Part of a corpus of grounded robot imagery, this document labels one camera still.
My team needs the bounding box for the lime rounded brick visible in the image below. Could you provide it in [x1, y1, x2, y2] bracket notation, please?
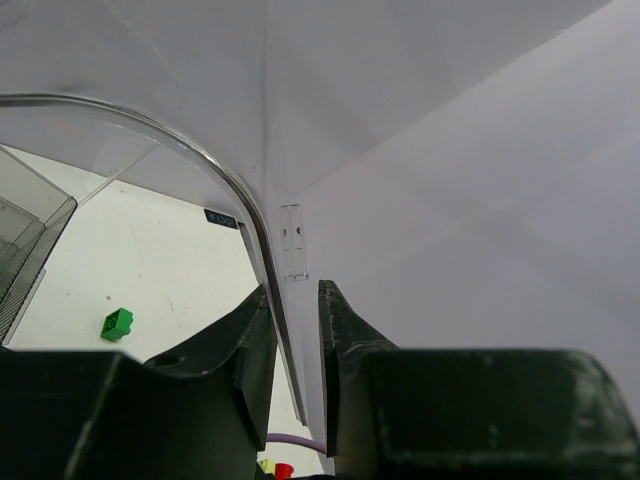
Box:
[258, 459, 276, 478]

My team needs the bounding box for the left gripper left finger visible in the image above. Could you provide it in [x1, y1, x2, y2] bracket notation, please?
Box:
[1, 287, 277, 479]

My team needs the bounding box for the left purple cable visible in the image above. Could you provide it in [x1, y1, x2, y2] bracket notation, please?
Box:
[264, 433, 334, 457]

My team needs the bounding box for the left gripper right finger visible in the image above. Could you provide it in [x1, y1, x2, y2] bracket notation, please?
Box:
[318, 280, 639, 479]

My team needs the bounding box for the clear plastic drawer cover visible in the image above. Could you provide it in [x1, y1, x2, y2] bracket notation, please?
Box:
[1, 1, 639, 432]

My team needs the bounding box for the small green cube brick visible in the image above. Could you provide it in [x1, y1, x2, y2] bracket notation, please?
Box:
[100, 308, 134, 343]

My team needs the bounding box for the red rounded brick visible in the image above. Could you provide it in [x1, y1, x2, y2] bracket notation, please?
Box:
[274, 463, 294, 480]

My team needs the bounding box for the right blue table label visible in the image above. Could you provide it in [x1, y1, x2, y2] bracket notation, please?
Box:
[204, 209, 238, 230]

